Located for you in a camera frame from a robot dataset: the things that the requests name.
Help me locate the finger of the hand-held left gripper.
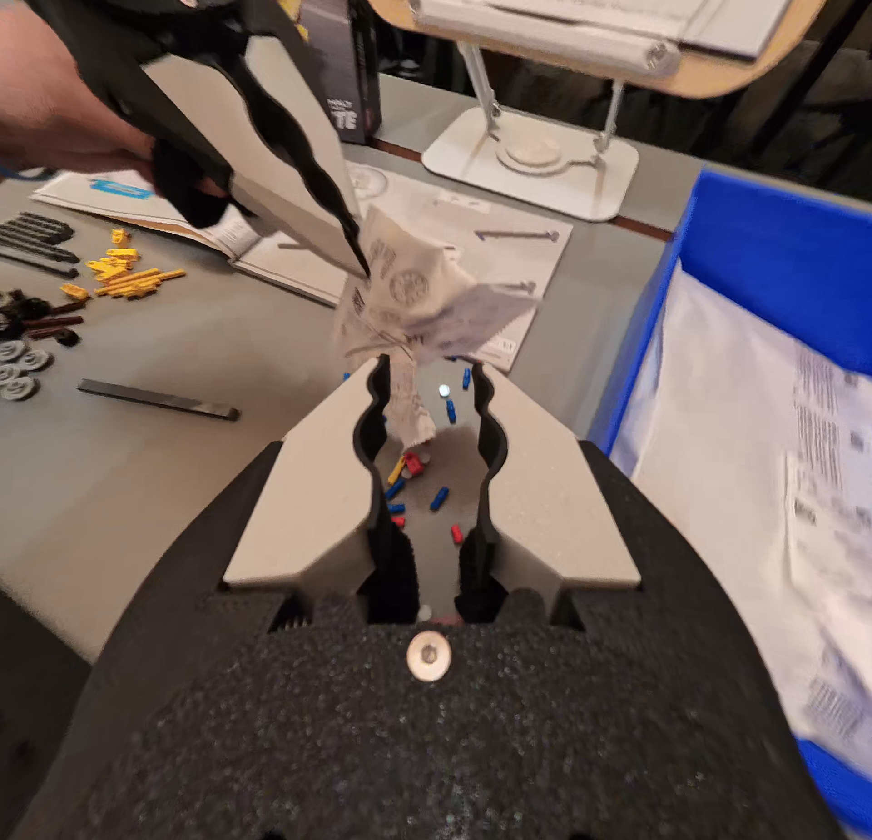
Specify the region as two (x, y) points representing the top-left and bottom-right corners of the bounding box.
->
(139, 55), (372, 281)
(245, 35), (367, 258)

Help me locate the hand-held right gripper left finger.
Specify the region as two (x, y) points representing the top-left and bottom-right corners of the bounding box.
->
(223, 355), (418, 623)

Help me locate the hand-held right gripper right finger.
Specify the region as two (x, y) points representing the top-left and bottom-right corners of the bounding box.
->
(455, 362), (643, 623)

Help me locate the long dark grey bar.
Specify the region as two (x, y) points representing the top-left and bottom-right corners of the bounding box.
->
(76, 377), (243, 423)

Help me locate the white printed paper bag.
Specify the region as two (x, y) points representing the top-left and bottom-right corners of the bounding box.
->
(332, 205), (546, 449)
(608, 259), (872, 776)

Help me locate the blue plastic bin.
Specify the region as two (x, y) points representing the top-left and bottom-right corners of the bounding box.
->
(587, 165), (872, 840)

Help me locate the black lego box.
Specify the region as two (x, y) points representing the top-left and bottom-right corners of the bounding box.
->
(255, 0), (382, 147)

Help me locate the pile of mixed lego pins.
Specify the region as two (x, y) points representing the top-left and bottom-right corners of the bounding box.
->
(342, 355), (478, 548)

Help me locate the pile of yellow lego pieces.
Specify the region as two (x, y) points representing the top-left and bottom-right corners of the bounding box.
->
(83, 227), (187, 303)

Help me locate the pile of black lego beams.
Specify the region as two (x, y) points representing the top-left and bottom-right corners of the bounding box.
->
(0, 210), (83, 281)

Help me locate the pile of dark lego pieces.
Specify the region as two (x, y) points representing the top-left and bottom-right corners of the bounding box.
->
(0, 287), (88, 348)

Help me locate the pile of grey lego gears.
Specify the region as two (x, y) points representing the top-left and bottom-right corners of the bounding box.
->
(0, 338), (55, 403)

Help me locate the person's left hand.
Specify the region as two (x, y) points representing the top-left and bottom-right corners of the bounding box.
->
(0, 0), (159, 172)

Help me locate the open instruction booklet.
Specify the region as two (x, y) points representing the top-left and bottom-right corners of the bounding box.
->
(30, 160), (575, 372)

